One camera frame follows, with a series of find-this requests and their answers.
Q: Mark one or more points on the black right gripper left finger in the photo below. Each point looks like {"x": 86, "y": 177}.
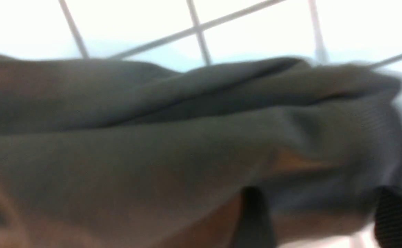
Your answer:
{"x": 254, "y": 228}

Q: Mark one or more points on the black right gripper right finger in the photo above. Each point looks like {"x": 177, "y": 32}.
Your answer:
{"x": 388, "y": 218}

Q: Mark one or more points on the gray long-sleeve top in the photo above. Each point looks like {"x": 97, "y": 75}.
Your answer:
{"x": 117, "y": 154}

